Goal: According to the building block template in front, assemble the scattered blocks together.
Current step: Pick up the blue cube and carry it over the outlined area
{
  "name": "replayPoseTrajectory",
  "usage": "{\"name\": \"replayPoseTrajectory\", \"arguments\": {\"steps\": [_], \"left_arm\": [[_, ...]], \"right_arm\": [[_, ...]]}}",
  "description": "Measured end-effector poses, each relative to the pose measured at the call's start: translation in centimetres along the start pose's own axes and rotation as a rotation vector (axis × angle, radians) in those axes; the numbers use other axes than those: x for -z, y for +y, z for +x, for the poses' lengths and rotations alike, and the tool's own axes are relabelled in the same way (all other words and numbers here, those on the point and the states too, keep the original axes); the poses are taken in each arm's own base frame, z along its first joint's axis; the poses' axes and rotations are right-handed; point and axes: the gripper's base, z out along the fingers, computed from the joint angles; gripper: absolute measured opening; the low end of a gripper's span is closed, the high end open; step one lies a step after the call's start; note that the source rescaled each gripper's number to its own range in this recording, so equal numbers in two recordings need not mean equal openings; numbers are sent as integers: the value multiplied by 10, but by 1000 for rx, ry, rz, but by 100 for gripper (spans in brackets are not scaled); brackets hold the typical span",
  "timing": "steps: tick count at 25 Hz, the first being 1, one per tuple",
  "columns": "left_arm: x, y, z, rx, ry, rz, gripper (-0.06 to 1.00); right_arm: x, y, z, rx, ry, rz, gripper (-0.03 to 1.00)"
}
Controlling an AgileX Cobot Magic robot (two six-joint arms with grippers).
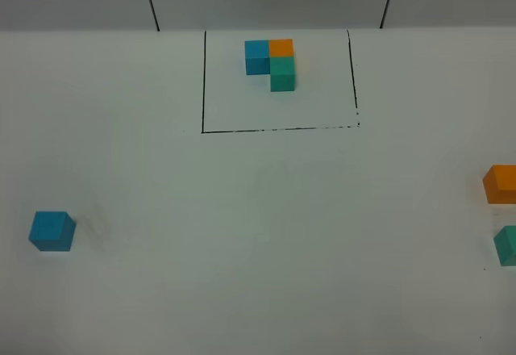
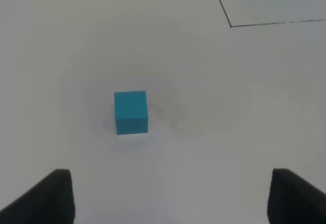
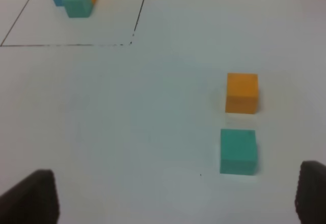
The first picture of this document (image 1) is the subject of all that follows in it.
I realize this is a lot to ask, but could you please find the green template cube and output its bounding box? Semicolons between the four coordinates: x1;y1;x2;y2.
270;56;297;92

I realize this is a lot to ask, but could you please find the blue template cube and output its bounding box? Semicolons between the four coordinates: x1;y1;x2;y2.
244;40;270;75

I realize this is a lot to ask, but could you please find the orange template cube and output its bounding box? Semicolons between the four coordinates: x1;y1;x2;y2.
268;39;294;57

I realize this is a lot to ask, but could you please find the loose orange cube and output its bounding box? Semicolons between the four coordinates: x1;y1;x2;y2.
482;165;516;205

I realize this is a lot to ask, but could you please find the loose green cube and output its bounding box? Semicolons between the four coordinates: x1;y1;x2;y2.
493;225;516;266

